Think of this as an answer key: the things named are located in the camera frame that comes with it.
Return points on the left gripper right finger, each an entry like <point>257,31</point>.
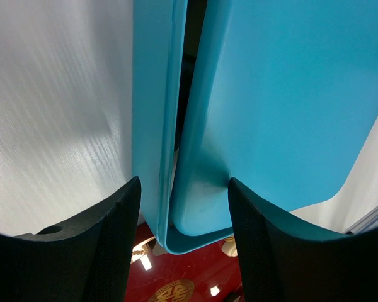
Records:
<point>285,258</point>

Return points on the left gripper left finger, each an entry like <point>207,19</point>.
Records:
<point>83,258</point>

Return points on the teal tin lid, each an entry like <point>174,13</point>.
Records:
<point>284,98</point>

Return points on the teal tin box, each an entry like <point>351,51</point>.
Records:
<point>158,37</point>

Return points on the white oval swirl chocolate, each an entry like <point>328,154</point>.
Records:
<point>229,247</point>

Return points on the white shell chocolate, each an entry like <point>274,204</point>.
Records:
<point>158,250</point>

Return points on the red round plate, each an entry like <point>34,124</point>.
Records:
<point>205,274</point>

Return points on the aluminium rail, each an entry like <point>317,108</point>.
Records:
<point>368,222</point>

